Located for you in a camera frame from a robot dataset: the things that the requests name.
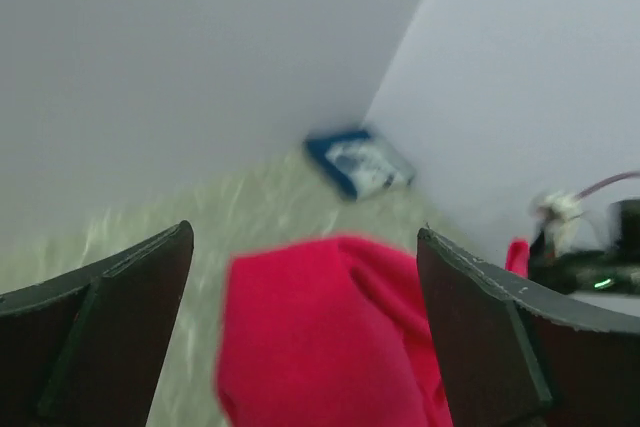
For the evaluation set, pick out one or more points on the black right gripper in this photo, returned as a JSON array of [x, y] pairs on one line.
[[613, 270]]

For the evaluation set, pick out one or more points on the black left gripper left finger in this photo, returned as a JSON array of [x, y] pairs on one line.
[[86, 348]]

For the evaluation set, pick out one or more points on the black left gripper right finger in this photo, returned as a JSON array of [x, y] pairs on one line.
[[514, 353]]

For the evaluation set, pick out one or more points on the bright red t-shirt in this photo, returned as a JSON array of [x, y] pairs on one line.
[[330, 332]]

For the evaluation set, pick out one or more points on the folded blue printed t-shirt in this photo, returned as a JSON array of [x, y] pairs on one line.
[[359, 162]]

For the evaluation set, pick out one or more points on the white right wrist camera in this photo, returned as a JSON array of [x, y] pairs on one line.
[[559, 213]]

